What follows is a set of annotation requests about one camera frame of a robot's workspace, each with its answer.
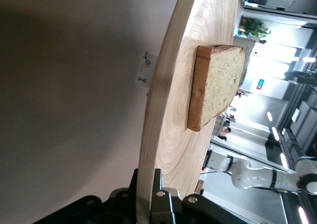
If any green potted plant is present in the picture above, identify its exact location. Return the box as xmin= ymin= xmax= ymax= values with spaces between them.
xmin=243 ymin=17 xmax=271 ymax=40

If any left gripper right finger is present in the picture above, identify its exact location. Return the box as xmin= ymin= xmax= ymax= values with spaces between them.
xmin=149 ymin=168 xmax=183 ymax=224

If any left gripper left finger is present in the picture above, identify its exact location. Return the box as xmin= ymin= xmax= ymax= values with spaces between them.
xmin=106 ymin=168 xmax=140 ymax=224

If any slice of bread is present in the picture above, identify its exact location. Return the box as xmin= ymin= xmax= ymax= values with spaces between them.
xmin=187 ymin=45 xmax=247 ymax=132

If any round wooden plate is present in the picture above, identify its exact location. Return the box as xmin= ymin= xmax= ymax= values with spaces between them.
xmin=135 ymin=0 xmax=246 ymax=224

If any seated background person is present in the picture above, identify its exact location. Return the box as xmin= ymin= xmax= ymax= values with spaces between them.
xmin=217 ymin=126 xmax=232 ymax=142

